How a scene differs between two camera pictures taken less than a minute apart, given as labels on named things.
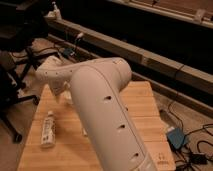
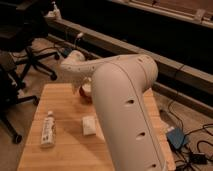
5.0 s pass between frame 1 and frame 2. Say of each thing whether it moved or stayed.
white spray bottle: stayed
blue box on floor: stayed
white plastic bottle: stayed
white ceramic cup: moved
